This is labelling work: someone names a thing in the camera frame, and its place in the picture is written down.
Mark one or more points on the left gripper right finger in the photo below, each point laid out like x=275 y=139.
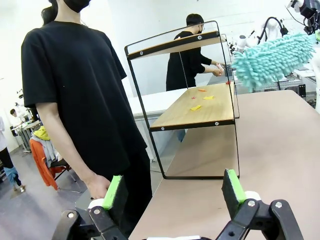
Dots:
x=235 y=190

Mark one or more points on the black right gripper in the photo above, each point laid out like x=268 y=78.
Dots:
x=308 y=8

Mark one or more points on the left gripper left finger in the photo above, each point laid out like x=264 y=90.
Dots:
x=115 y=195

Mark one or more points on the teal microfiber duster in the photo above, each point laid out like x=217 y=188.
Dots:
x=270 y=60

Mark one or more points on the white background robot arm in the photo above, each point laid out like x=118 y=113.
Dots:
x=268 y=25

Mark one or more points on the person's right forearm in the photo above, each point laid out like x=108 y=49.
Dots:
x=72 y=152

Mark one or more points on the person's right hand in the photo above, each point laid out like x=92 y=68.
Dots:
x=96 y=186

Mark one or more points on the black office chair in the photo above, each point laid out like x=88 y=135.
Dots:
x=60 y=165

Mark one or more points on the grey cloth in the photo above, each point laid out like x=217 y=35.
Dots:
x=51 y=151

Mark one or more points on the orange jacket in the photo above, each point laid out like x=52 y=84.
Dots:
x=41 y=162

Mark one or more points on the yellow paper scrap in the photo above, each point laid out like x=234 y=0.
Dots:
x=208 y=97
x=195 y=108

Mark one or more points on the yellow green cloth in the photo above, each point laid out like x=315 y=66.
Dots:
x=42 y=133

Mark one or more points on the white curved-edge desk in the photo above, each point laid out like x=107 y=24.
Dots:
x=150 y=102

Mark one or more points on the orange paper scrap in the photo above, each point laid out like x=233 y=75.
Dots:
x=202 y=90

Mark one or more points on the background person white shirt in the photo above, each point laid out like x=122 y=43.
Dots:
x=5 y=155

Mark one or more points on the background person black sweater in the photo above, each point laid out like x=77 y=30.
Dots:
x=192 y=62

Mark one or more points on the distant seated person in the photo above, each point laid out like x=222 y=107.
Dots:
x=15 y=117

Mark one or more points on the person in black shirt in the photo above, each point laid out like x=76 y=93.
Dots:
x=75 y=75

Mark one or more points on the black camera white mount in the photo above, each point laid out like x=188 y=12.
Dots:
x=295 y=5

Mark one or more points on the black frame wooden two-tier shelf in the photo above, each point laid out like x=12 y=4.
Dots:
x=200 y=112

